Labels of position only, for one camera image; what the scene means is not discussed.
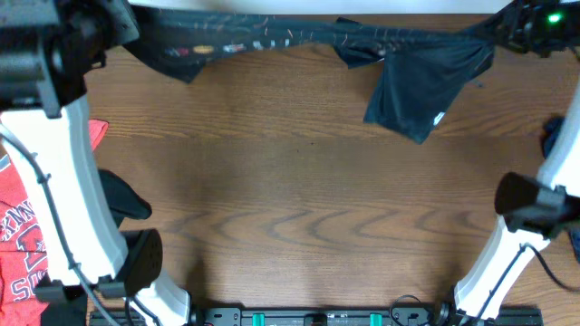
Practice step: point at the black mounting rail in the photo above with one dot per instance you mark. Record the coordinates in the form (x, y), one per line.
(402, 316)

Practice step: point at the dark navy blue garment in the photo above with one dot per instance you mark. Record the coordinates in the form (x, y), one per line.
(551, 132)

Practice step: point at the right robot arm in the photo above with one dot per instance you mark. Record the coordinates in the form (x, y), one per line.
(531, 211)

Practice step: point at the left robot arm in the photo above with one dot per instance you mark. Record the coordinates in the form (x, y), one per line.
(47, 47)

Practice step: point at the red printed t-shirt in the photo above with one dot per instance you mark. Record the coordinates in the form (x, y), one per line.
(24, 262)

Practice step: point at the plain black garment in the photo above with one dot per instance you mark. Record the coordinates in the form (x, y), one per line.
(120, 199)

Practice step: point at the black orange-patterned jersey shirt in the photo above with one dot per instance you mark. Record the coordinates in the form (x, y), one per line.
(423, 72)

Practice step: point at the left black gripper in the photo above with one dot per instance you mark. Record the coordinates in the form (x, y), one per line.
(113, 13)

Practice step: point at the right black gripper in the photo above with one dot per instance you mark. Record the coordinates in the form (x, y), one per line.
(513, 21)

